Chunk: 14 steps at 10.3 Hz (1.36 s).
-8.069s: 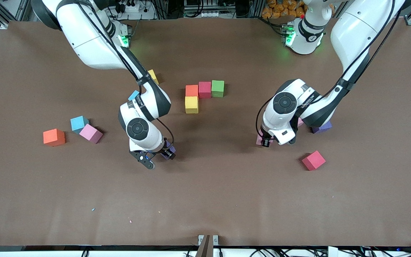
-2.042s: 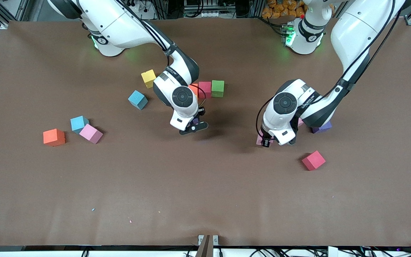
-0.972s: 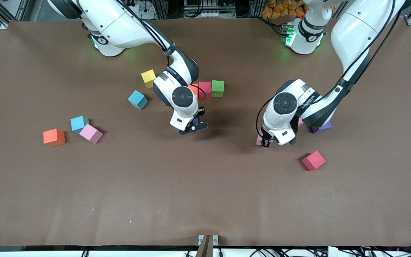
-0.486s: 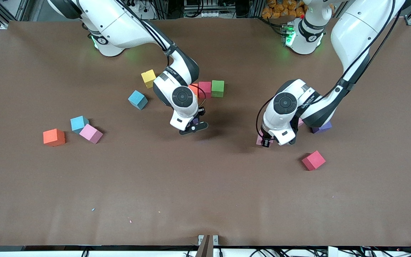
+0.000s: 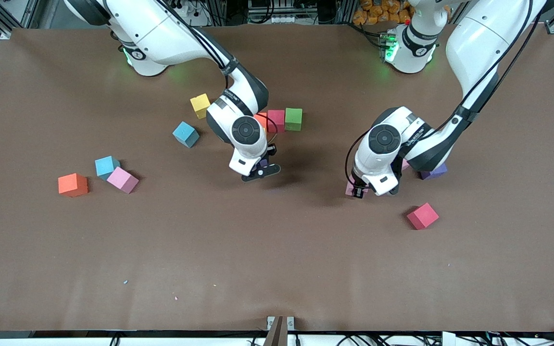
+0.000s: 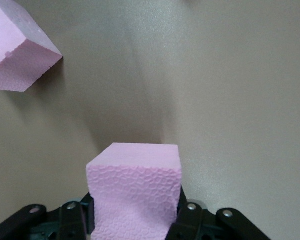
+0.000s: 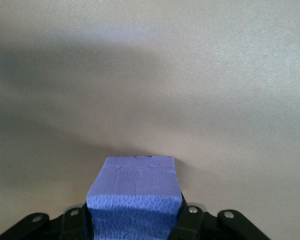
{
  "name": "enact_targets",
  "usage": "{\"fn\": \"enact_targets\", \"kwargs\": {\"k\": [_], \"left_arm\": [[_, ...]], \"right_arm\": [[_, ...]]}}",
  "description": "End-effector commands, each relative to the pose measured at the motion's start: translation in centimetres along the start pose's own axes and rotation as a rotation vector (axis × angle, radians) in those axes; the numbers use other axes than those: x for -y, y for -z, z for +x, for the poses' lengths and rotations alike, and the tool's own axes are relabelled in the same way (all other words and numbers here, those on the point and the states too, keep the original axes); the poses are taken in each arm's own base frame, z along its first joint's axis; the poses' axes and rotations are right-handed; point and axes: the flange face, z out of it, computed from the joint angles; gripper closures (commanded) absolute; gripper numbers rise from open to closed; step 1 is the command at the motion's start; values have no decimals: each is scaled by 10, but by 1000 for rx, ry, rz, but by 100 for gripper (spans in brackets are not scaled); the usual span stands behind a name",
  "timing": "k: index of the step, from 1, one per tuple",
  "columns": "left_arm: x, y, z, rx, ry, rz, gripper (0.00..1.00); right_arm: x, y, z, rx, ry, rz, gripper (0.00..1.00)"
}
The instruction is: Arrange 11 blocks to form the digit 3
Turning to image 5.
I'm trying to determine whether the red foam cube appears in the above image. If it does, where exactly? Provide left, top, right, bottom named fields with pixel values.
left=406, top=202, right=440, bottom=230
left=267, top=110, right=286, bottom=134

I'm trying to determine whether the green foam cube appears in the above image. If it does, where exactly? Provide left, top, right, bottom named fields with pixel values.
left=285, top=108, right=303, bottom=132

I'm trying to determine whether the teal foam cube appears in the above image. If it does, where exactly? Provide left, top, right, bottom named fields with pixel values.
left=95, top=155, right=121, bottom=181
left=172, top=121, right=200, bottom=148

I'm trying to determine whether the yellow foam cube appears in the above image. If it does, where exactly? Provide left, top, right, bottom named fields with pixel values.
left=190, top=93, right=211, bottom=120

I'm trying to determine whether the brown table mat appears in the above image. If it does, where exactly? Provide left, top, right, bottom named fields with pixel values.
left=0, top=24, right=554, bottom=332

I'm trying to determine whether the pile of orange objects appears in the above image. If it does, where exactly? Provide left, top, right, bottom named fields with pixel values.
left=353, top=0, right=415, bottom=25

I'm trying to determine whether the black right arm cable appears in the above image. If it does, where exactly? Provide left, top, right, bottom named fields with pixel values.
left=157, top=0, right=280, bottom=154

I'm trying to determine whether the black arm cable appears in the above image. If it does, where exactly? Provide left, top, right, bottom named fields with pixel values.
left=344, top=0, right=535, bottom=193
left=157, top=0, right=280, bottom=154

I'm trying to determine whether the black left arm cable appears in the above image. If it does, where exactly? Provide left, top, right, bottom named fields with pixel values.
left=344, top=0, right=535, bottom=193

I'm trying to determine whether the metal mount bracket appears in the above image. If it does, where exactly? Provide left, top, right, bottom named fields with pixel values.
left=264, top=316, right=295, bottom=346

